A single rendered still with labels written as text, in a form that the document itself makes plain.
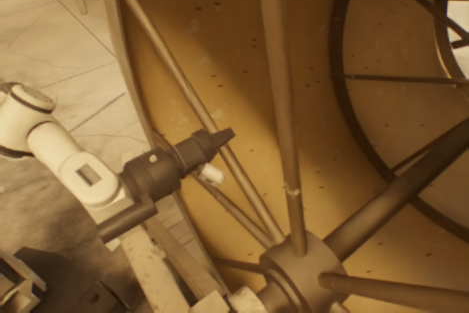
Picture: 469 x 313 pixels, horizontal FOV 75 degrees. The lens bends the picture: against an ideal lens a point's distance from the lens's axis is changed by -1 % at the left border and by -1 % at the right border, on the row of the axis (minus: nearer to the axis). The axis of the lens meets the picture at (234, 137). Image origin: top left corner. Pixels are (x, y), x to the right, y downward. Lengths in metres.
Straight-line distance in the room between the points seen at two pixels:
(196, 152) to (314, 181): 1.10
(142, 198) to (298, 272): 0.28
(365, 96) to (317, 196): 0.66
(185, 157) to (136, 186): 0.09
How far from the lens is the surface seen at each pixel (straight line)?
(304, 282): 0.56
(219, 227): 1.38
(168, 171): 0.54
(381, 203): 0.73
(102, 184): 0.53
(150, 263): 1.55
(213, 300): 0.60
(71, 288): 1.67
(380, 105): 1.98
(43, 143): 0.66
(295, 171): 0.43
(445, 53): 2.52
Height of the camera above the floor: 1.50
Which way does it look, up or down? 41 degrees down
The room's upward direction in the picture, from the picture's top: 6 degrees counter-clockwise
